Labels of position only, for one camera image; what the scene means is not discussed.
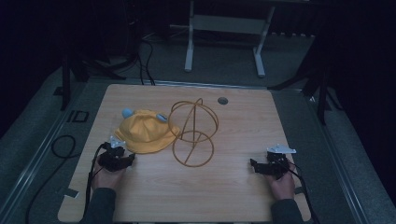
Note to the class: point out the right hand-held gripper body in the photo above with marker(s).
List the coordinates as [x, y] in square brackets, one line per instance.
[276, 161]

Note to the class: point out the white metal desk frame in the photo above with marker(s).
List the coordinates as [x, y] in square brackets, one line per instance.
[227, 24]

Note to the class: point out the person's left hand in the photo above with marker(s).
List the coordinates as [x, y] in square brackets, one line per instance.
[104, 175]

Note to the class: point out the grey table grommet hole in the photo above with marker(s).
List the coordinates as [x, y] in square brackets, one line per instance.
[222, 100]

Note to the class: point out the yellow bucket hat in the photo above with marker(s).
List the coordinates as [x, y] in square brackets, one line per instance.
[145, 131]

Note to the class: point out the black stand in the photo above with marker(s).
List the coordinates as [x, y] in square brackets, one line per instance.
[67, 79]
[320, 90]

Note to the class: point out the person's right hand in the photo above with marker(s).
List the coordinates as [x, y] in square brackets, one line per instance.
[282, 184]

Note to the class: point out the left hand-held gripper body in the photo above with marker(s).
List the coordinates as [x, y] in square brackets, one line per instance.
[112, 154]

